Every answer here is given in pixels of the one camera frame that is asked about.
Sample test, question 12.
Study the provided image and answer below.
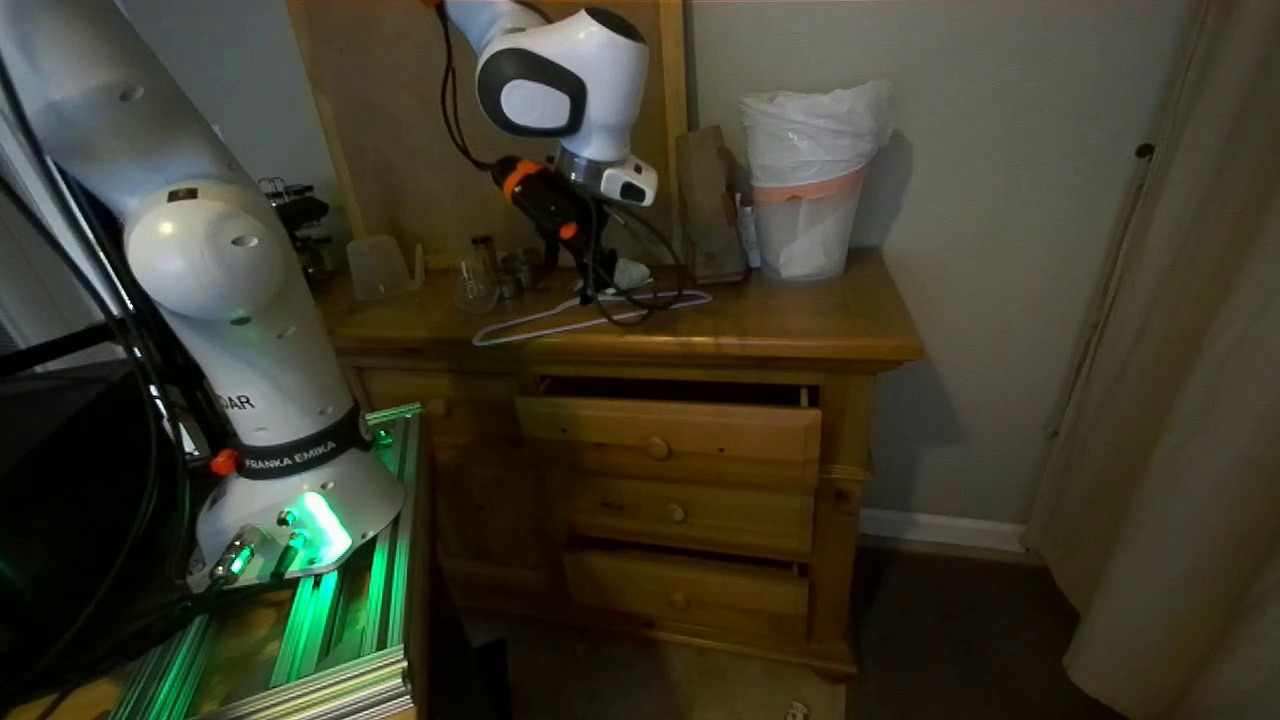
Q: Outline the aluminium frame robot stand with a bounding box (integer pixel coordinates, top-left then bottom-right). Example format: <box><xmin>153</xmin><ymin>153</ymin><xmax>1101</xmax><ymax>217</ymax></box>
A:
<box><xmin>0</xmin><ymin>402</ymin><xmax>437</xmax><ymax>720</ymax></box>

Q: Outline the white baseboard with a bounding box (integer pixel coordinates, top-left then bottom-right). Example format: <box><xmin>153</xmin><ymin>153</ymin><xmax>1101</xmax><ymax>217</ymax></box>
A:
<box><xmin>857</xmin><ymin>504</ymin><xmax>1040</xmax><ymax>570</ymax></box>

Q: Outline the beige curtain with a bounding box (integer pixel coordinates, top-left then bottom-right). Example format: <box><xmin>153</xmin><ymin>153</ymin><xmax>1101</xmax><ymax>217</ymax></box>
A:
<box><xmin>1023</xmin><ymin>0</ymin><xmax>1280</xmax><ymax>720</ymax></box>

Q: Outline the brown paper bag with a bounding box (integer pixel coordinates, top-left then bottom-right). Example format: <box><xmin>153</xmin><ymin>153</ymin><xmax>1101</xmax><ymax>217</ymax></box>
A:
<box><xmin>671</xmin><ymin>123</ymin><xmax>753</xmax><ymax>288</ymax></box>

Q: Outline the wooden dresser drawer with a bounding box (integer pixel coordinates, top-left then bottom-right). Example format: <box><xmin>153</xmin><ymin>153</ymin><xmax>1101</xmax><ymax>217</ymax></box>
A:
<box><xmin>562</xmin><ymin>474</ymin><xmax>820</xmax><ymax>559</ymax></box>
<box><xmin>558</xmin><ymin>542</ymin><xmax>816</xmax><ymax>651</ymax></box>
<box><xmin>516</xmin><ymin>394</ymin><xmax>829</xmax><ymax>494</ymax></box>

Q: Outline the large wooden board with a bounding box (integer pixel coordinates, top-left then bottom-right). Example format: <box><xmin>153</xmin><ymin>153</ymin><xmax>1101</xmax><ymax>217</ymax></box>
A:
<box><xmin>284</xmin><ymin>0</ymin><xmax>696</xmax><ymax>264</ymax></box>

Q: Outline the black box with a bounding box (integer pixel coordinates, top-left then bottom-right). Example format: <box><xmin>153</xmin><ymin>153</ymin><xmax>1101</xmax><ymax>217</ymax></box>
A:
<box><xmin>0</xmin><ymin>315</ymin><xmax>203</xmax><ymax>704</ymax></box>

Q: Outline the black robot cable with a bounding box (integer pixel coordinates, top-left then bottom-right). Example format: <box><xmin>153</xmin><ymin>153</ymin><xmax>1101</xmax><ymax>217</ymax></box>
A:
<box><xmin>433</xmin><ymin>0</ymin><xmax>699</xmax><ymax>332</ymax></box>

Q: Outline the white lined trash bin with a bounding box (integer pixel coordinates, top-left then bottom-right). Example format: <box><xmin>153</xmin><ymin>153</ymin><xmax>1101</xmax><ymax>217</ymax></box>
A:
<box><xmin>737</xmin><ymin>77</ymin><xmax>896</xmax><ymax>285</ymax></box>

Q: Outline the small grey holder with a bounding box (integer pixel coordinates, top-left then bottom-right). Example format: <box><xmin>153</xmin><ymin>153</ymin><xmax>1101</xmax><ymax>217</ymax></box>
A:
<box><xmin>347</xmin><ymin>232</ymin><xmax>433</xmax><ymax>310</ymax></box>

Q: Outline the white wire coat hanger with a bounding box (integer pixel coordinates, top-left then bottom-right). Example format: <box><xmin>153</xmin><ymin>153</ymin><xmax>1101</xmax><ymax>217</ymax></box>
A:
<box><xmin>466</xmin><ymin>285</ymin><xmax>717</xmax><ymax>351</ymax></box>

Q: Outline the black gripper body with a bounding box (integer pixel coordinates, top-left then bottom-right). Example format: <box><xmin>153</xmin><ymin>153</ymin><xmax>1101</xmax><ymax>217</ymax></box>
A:
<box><xmin>532</xmin><ymin>176</ymin><xmax>615</xmax><ymax>273</ymax></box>

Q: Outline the clear stemless glass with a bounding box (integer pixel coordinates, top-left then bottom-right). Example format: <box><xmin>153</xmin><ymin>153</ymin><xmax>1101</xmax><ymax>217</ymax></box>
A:
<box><xmin>457</xmin><ymin>237</ymin><xmax>512</xmax><ymax>311</ymax></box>

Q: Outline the wooden dresser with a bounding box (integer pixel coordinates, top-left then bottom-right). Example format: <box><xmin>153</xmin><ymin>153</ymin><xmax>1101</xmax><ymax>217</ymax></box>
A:
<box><xmin>316</xmin><ymin>246</ymin><xmax>926</xmax><ymax>720</ymax></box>

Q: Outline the light blue cloth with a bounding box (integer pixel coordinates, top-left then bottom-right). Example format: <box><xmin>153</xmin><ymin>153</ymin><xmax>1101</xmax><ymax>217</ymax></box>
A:
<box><xmin>609</xmin><ymin>258</ymin><xmax>661</xmax><ymax>296</ymax></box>

